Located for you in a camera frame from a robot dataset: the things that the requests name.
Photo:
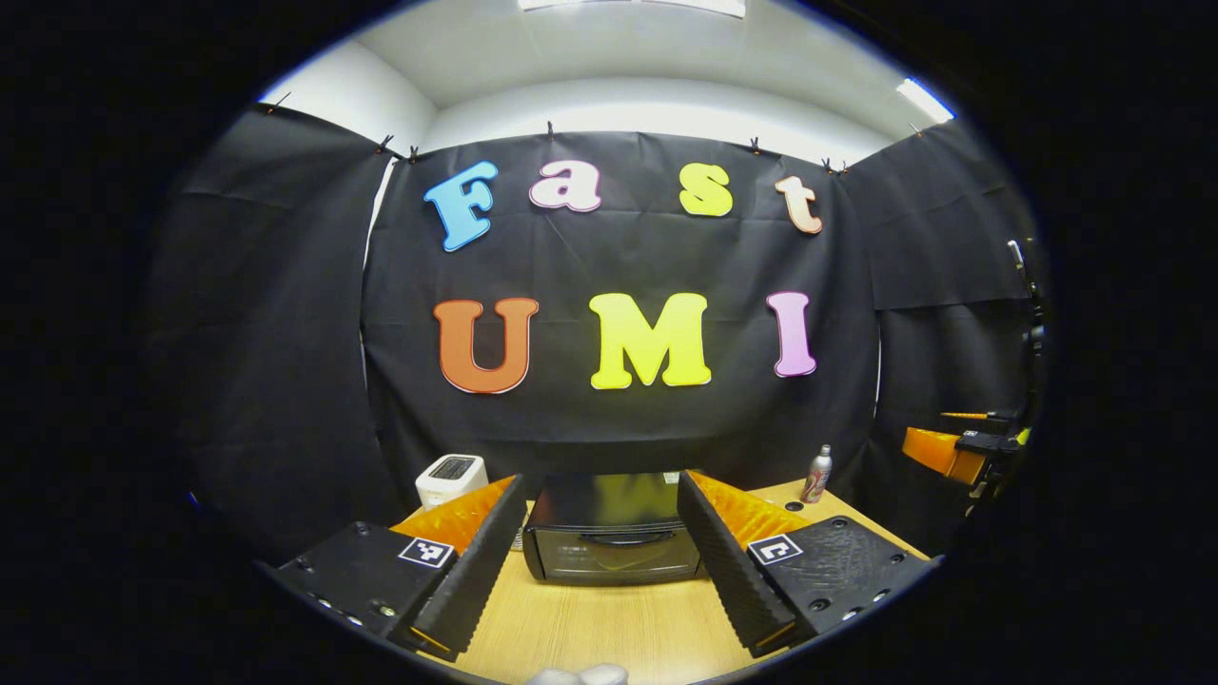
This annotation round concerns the long ceiling light panel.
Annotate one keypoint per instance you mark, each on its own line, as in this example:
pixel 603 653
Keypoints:
pixel 633 5

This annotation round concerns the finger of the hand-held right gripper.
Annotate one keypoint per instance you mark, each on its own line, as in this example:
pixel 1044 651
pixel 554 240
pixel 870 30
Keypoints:
pixel 990 416
pixel 937 450

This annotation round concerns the small ceiling light panel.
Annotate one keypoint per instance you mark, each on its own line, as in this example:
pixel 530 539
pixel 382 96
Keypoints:
pixel 925 100

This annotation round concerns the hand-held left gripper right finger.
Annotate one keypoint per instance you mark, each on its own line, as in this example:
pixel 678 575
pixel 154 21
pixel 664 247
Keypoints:
pixel 728 571

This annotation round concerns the black electric oven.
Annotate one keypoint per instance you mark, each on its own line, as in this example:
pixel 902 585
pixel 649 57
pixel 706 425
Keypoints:
pixel 609 557

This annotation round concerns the silver and red drink bottle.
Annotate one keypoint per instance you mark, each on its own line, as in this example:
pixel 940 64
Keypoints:
pixel 815 476

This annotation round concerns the white toaster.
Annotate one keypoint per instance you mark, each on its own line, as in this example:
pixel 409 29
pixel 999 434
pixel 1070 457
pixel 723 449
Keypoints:
pixel 449 476

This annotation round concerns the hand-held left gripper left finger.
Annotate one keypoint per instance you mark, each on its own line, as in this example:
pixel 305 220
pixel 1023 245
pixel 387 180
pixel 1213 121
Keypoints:
pixel 476 571

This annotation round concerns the black backdrop cloth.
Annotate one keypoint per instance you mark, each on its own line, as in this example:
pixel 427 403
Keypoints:
pixel 609 428

